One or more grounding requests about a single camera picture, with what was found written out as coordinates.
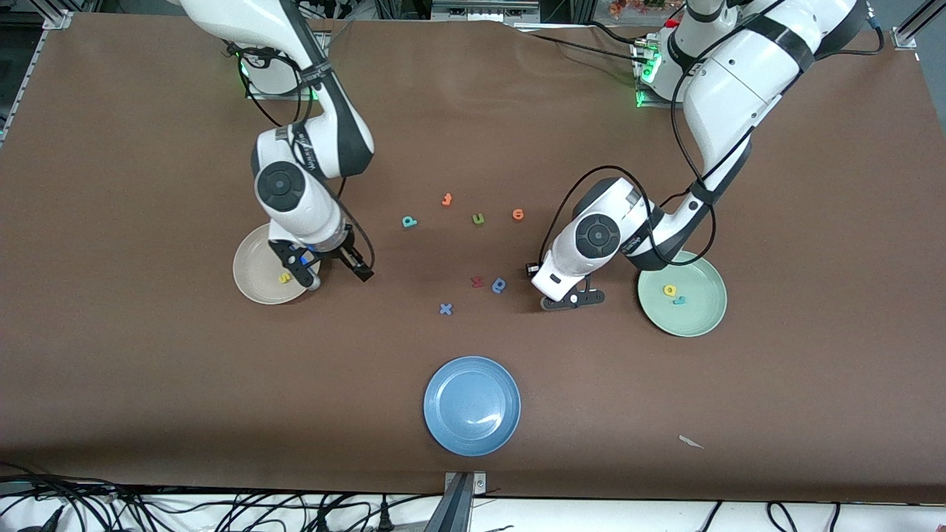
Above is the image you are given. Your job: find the beige brown plate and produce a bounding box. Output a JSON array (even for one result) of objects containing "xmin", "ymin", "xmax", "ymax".
[{"xmin": 232, "ymin": 222, "xmax": 322, "ymax": 305}]

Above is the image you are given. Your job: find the blue plate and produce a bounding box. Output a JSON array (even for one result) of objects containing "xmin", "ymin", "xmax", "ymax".
[{"xmin": 423, "ymin": 355, "xmax": 522, "ymax": 457}]

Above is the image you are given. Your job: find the light green plate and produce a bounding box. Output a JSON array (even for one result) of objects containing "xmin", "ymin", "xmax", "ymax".
[{"xmin": 637, "ymin": 250, "xmax": 728, "ymax": 338}]

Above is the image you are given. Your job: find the brown table cover sheet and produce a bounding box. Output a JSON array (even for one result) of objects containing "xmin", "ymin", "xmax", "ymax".
[{"xmin": 0, "ymin": 13, "xmax": 946, "ymax": 505}]

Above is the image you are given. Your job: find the grey metal box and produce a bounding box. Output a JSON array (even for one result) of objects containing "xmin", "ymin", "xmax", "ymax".
[{"xmin": 432, "ymin": 0, "xmax": 540, "ymax": 23}]

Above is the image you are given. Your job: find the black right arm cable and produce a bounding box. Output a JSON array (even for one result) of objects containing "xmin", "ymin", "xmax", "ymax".
[{"xmin": 222, "ymin": 41, "xmax": 375, "ymax": 280}]

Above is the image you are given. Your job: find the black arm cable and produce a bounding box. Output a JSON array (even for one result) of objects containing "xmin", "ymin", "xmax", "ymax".
[
  {"xmin": 540, "ymin": 0, "xmax": 885, "ymax": 276},
  {"xmin": 222, "ymin": 41, "xmax": 375, "ymax": 280}
]

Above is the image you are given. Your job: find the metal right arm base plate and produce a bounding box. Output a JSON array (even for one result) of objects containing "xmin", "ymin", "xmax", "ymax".
[{"xmin": 244, "ymin": 52, "xmax": 320, "ymax": 100}]

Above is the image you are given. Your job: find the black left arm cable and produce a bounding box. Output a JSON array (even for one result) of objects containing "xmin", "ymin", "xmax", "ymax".
[{"xmin": 540, "ymin": 0, "xmax": 885, "ymax": 276}]

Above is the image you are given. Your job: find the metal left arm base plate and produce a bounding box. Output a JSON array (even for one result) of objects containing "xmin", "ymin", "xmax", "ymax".
[{"xmin": 636, "ymin": 41, "xmax": 688, "ymax": 110}]

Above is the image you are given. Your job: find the black base cable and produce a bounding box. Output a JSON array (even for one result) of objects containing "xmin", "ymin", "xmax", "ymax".
[
  {"xmin": 515, "ymin": 30, "xmax": 645, "ymax": 64},
  {"xmin": 588, "ymin": 21, "xmax": 640, "ymax": 49}
]

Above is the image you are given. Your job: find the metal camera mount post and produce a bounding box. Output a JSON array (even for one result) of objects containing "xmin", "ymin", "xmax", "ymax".
[{"xmin": 425, "ymin": 471, "xmax": 488, "ymax": 532}]

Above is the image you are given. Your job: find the aluminium frame rail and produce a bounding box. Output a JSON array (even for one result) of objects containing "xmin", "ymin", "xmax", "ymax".
[
  {"xmin": 0, "ymin": 9, "xmax": 72, "ymax": 145},
  {"xmin": 891, "ymin": 0, "xmax": 946, "ymax": 51}
]

